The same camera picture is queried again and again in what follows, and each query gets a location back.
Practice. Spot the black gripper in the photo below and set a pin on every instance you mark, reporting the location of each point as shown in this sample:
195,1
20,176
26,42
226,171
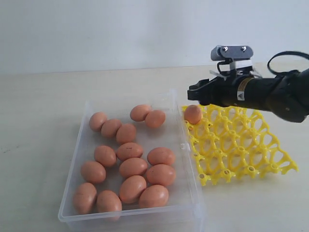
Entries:
217,91

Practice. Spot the brown egg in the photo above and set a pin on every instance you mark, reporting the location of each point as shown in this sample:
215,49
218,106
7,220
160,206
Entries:
154,196
132,188
161,155
129,150
133,166
110,127
84,198
97,120
155,119
93,172
139,112
105,155
126,133
108,201
161,174
192,114

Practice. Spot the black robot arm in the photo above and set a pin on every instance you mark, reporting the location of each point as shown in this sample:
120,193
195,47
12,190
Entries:
286,95

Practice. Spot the yellow plastic egg tray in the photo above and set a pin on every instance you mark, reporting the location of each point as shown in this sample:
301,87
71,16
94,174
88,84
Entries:
233,142

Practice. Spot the clear plastic container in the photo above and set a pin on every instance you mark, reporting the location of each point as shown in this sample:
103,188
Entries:
184,210

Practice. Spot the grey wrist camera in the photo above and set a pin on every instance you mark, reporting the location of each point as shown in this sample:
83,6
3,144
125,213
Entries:
231,52

